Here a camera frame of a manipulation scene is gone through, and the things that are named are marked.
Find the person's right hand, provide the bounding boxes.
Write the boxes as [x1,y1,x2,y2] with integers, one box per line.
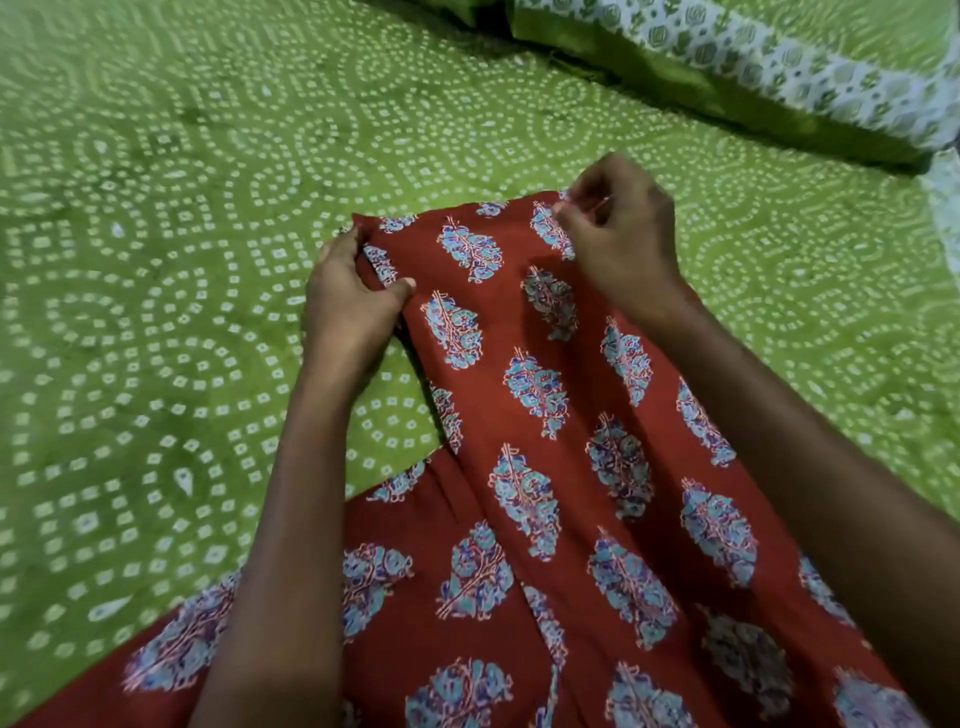
[551,152,687,329]

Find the person's left hand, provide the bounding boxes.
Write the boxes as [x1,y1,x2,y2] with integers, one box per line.
[302,225,417,384]

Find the red floral printed garment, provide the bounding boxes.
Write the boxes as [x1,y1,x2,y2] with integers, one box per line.
[15,189,935,728]

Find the person's right forearm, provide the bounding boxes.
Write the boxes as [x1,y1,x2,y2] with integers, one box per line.
[637,281,960,728]

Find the person's left forearm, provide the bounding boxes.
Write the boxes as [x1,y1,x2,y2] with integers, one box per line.
[187,360,376,728]

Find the green dotted bedsheet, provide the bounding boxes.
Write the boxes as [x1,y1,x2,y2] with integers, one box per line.
[0,0,960,728]

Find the green white patterned pillow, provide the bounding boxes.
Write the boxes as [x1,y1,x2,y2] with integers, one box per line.
[420,0,960,174]

